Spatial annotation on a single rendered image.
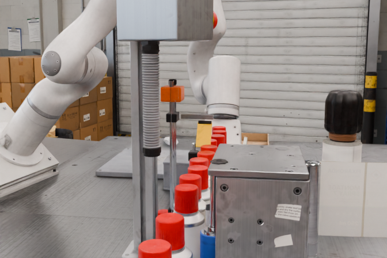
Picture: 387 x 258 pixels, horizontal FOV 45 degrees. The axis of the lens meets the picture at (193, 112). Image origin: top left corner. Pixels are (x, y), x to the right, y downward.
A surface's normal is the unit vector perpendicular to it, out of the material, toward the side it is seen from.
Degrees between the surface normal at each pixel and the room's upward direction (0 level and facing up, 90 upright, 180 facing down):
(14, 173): 42
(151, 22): 90
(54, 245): 0
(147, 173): 90
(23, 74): 90
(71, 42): 66
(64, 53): 71
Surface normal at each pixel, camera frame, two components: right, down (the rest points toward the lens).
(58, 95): 0.60, -0.33
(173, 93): -0.15, 0.15
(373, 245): 0.00, -0.99
